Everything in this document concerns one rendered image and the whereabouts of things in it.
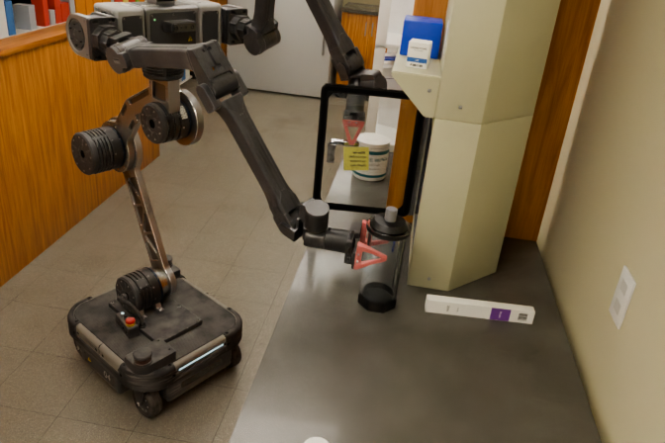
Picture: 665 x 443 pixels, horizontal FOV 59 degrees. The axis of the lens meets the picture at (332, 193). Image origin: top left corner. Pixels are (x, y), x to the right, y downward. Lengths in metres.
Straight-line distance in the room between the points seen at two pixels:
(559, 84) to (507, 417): 0.95
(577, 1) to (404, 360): 1.05
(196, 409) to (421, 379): 1.39
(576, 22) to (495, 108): 0.44
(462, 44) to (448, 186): 0.34
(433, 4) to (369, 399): 1.07
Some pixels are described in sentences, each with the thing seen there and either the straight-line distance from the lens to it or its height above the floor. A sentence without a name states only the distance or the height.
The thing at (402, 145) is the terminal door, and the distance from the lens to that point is 1.77.
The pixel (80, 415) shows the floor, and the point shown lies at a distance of 2.62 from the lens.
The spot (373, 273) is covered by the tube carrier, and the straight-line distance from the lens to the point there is 1.44.
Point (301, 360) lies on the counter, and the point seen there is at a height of 0.94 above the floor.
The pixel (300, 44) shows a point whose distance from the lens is 6.49.
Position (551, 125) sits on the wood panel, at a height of 1.33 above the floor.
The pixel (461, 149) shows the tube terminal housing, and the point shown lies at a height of 1.34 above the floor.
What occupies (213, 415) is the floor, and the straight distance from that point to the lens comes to 2.54.
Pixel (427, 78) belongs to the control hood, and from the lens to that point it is 1.40.
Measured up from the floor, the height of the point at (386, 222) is 1.18.
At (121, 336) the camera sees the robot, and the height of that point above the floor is 0.24.
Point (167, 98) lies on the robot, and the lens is 2.06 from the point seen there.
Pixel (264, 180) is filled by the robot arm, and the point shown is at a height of 1.22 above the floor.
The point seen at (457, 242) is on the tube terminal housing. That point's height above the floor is 1.09.
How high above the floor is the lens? 1.82
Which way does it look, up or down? 25 degrees down
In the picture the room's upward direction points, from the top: 5 degrees clockwise
